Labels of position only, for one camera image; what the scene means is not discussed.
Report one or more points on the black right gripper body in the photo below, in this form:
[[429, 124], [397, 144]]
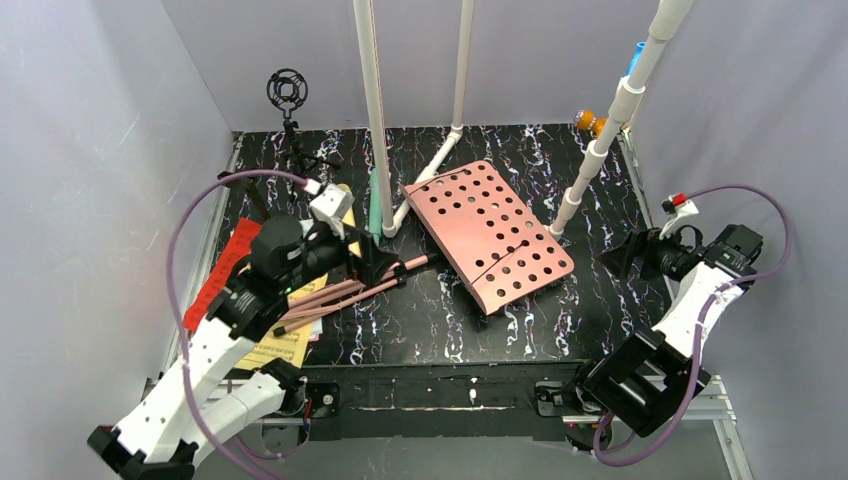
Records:
[[645, 251]]

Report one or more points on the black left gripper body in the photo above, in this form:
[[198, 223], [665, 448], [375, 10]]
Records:
[[357, 257]]

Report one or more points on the red folder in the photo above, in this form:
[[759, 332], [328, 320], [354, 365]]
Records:
[[237, 247]]

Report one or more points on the yellow sheet music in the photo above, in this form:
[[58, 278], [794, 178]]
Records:
[[290, 347]]

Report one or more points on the pink music stand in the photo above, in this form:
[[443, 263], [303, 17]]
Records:
[[498, 248]]

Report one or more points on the black tripod shock mount stand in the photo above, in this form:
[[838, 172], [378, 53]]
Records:
[[287, 90]]

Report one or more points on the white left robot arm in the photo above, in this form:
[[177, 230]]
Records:
[[169, 434]]

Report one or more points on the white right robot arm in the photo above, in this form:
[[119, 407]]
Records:
[[644, 379]]

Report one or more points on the orange microphone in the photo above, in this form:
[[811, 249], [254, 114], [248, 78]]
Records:
[[586, 120]]

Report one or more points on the blue tube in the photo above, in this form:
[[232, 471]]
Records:
[[638, 49]]

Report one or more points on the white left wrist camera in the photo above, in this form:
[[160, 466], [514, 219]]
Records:
[[329, 204]]

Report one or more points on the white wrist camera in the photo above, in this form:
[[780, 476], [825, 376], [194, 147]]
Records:
[[677, 207], [329, 204]]

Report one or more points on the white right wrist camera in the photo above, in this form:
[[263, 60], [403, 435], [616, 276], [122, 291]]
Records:
[[677, 207]]

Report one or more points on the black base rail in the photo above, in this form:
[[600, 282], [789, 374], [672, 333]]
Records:
[[524, 399]]

